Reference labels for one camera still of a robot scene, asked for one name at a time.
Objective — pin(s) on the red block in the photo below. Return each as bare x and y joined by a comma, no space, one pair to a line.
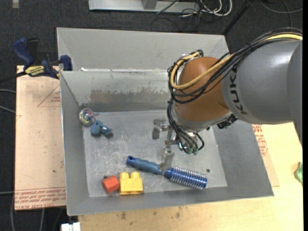
110,184

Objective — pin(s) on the blue hairbrush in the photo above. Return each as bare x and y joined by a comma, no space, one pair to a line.
185,175

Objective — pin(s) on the clear iridescent ball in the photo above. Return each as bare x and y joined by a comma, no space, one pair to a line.
87,116

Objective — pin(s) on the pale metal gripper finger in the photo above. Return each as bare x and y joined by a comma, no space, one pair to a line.
168,159
157,132

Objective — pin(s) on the yellow toy brick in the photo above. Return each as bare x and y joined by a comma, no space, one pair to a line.
131,184

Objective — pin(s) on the brown cardboard board, red print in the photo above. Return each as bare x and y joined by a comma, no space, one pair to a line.
38,138

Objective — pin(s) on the grey metal bin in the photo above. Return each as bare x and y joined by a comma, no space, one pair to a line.
134,138

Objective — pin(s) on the blue toy animal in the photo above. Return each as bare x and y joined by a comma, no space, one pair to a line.
98,129

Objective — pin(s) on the light green soft thing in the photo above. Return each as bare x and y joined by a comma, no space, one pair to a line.
299,173

